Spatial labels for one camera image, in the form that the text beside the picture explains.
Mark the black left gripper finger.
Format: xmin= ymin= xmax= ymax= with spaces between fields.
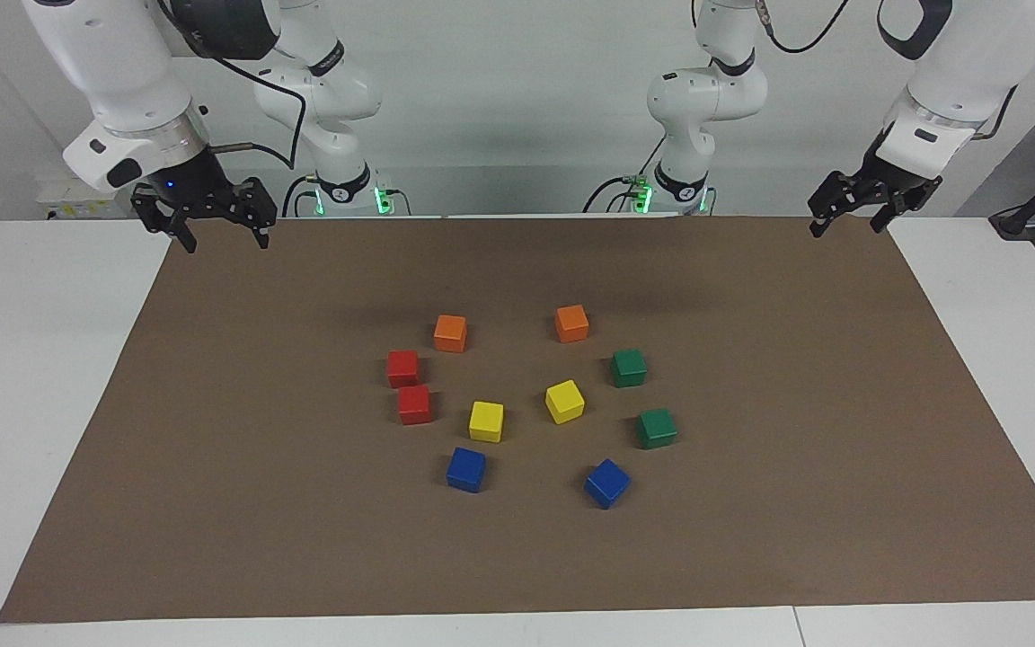
xmin=808 ymin=169 xmax=870 ymax=240
xmin=870 ymin=183 xmax=941 ymax=235

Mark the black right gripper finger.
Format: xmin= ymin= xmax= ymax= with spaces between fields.
xmin=234 ymin=177 xmax=279 ymax=251
xmin=130 ymin=183 xmax=199 ymax=254

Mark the green wooden block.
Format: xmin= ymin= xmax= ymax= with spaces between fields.
xmin=639 ymin=408 xmax=679 ymax=450
xmin=611 ymin=349 xmax=649 ymax=389

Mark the white power strip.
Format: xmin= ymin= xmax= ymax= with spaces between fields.
xmin=36 ymin=174 xmax=137 ymax=222

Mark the orange wooden block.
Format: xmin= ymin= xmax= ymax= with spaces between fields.
xmin=554 ymin=304 xmax=590 ymax=344
xmin=433 ymin=314 xmax=468 ymax=354

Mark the yellow wooden block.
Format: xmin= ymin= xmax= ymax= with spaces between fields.
xmin=468 ymin=401 xmax=505 ymax=444
xmin=544 ymin=379 xmax=587 ymax=425

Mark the blue wooden block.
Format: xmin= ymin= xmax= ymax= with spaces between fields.
xmin=583 ymin=458 xmax=633 ymax=510
xmin=446 ymin=447 xmax=487 ymax=494

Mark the brown table mat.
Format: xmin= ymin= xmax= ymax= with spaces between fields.
xmin=0 ymin=214 xmax=1035 ymax=625

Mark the black right base cable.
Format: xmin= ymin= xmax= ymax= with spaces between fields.
xmin=281 ymin=173 xmax=321 ymax=218

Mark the black base cable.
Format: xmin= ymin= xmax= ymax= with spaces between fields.
xmin=581 ymin=133 xmax=668 ymax=215
xmin=281 ymin=173 xmax=321 ymax=218

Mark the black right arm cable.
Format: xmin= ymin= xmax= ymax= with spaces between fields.
xmin=158 ymin=0 xmax=308 ymax=172

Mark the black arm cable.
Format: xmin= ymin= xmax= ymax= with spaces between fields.
xmin=158 ymin=0 xmax=308 ymax=172
xmin=756 ymin=0 xmax=1019 ymax=142

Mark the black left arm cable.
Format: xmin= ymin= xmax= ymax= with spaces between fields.
xmin=756 ymin=0 xmax=1019 ymax=142

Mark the black left base cable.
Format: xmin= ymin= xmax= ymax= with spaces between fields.
xmin=581 ymin=133 xmax=668 ymax=215

